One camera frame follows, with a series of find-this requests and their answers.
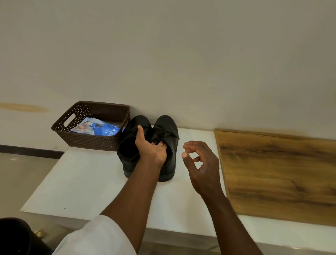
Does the person's right forearm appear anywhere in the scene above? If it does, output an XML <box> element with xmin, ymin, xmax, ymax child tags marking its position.
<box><xmin>200</xmin><ymin>188</ymin><xmax>264</xmax><ymax>255</ymax></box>

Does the person's left forearm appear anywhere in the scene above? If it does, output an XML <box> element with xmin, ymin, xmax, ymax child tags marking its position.
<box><xmin>100</xmin><ymin>155</ymin><xmax>165</xmax><ymax>255</ymax></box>

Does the blue and white plastic packet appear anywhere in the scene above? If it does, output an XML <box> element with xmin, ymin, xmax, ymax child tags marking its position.
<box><xmin>70</xmin><ymin>117</ymin><xmax>126</xmax><ymax>137</ymax></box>

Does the person's left hand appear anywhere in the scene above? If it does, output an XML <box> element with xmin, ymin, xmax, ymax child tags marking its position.
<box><xmin>134</xmin><ymin>125</ymin><xmax>168</xmax><ymax>168</ymax></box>

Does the person's right hand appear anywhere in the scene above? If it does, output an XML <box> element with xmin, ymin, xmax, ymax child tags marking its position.
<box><xmin>181</xmin><ymin>140</ymin><xmax>221</xmax><ymax>198</ymax></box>

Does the black shoelace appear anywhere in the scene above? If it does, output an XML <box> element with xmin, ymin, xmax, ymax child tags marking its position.
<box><xmin>152</xmin><ymin>127</ymin><xmax>181</xmax><ymax>145</ymax></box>

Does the brown perforated plastic basket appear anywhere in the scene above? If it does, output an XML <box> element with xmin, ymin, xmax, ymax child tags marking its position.
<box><xmin>51</xmin><ymin>101</ymin><xmax>131</xmax><ymax>152</ymax></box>

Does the person's white shirt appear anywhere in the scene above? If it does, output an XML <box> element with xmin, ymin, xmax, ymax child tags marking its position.
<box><xmin>51</xmin><ymin>214</ymin><xmax>138</xmax><ymax>255</ymax></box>

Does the wooden board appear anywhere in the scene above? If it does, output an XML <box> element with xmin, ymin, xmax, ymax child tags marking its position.
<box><xmin>214</xmin><ymin>128</ymin><xmax>336</xmax><ymax>227</ymax></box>

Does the black bucket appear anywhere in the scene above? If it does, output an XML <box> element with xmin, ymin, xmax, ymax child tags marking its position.
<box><xmin>0</xmin><ymin>217</ymin><xmax>54</xmax><ymax>255</ymax></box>

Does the black leather shoe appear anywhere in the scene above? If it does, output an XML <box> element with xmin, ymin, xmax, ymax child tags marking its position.
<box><xmin>116</xmin><ymin>115</ymin><xmax>153</xmax><ymax>180</ymax></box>
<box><xmin>150</xmin><ymin>114</ymin><xmax>180</xmax><ymax>182</ymax></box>

